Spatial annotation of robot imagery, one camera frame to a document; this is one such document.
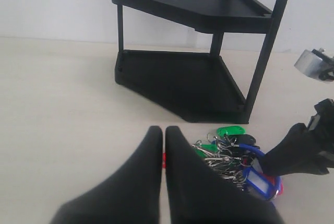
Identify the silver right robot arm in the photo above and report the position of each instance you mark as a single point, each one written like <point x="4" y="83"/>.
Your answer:
<point x="317" y="65"/>

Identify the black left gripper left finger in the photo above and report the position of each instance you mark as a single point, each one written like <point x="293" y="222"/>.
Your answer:
<point x="129" y="195"/>

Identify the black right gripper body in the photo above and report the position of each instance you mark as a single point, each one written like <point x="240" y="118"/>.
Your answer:
<point x="321" y="126"/>

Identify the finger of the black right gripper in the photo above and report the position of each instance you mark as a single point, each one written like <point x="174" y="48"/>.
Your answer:
<point x="298" y="152"/>

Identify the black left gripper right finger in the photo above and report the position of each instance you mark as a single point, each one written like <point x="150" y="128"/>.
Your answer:
<point x="226" y="206"/>

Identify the colourful key tag bunch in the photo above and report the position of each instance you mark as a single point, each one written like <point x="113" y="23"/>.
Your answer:
<point x="235" y="156"/>

